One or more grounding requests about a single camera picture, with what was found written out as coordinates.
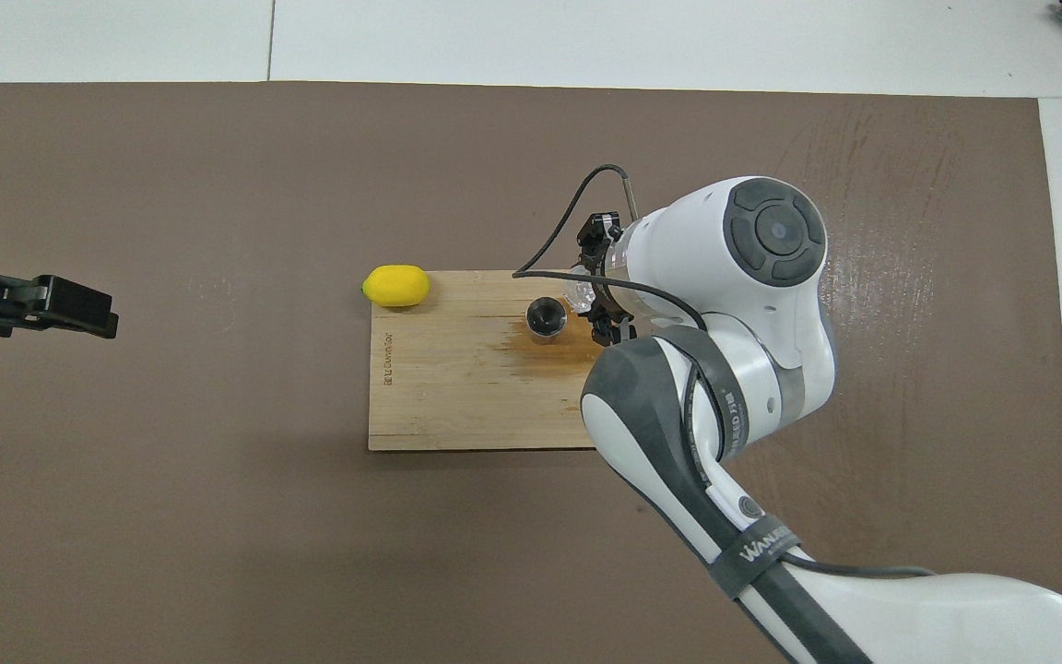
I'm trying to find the clear plastic measuring cup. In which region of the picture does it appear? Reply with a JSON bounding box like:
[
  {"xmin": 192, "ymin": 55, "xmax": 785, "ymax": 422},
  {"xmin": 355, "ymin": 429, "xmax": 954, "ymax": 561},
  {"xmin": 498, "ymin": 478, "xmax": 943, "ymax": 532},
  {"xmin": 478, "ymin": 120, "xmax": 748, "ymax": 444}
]
[{"xmin": 564, "ymin": 266, "xmax": 608, "ymax": 316}]

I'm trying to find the brown table mat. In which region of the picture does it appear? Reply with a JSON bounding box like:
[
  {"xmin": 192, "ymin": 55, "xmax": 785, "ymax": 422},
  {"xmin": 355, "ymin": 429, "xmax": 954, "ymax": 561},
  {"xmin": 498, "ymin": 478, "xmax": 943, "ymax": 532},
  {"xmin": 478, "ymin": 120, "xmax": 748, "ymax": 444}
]
[{"xmin": 0, "ymin": 81, "xmax": 1062, "ymax": 664}]

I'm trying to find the wooden cutting board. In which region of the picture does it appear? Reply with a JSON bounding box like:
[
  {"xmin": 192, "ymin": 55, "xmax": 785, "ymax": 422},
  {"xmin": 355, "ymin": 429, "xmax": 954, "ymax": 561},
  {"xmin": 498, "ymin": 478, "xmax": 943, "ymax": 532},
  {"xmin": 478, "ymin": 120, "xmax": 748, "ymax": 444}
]
[{"xmin": 368, "ymin": 269, "xmax": 624, "ymax": 452}]

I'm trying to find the steel cocktail jigger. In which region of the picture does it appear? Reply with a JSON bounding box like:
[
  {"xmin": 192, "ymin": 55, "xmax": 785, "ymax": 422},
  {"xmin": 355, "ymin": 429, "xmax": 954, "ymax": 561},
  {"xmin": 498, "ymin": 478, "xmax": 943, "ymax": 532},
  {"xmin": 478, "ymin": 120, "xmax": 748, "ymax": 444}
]
[{"xmin": 525, "ymin": 296, "xmax": 569, "ymax": 345}]

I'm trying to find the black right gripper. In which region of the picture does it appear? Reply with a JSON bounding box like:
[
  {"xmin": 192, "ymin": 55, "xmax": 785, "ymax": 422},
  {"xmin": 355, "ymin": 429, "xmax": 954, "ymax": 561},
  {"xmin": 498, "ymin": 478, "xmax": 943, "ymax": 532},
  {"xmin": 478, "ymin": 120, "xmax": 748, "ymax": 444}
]
[{"xmin": 577, "ymin": 212, "xmax": 635, "ymax": 348}]

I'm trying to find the yellow lemon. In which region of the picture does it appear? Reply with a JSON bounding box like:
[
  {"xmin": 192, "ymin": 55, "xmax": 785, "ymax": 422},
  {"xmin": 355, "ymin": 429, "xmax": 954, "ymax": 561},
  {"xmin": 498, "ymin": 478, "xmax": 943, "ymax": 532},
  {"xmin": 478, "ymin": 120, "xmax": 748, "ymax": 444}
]
[{"xmin": 361, "ymin": 265, "xmax": 431, "ymax": 308}]

